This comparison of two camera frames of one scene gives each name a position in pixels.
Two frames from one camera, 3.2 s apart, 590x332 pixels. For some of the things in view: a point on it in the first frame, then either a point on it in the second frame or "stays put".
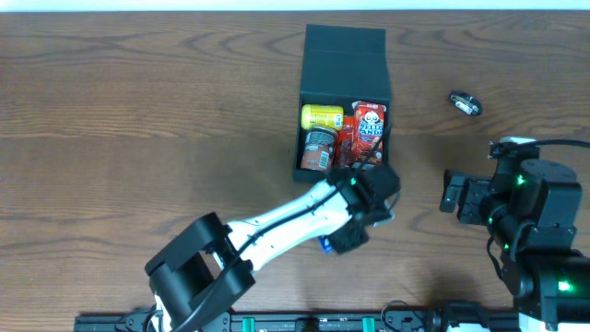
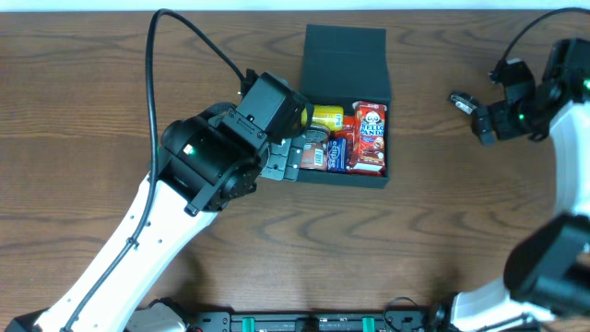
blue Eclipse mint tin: [324, 244] to [336, 155]
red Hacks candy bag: [347, 143] stays put
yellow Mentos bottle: [312, 115] stays put
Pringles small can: [320, 149] stays put
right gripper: [464, 199] to [482, 122]
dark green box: [341, 65] stays put
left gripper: [381, 180] to [280, 161]
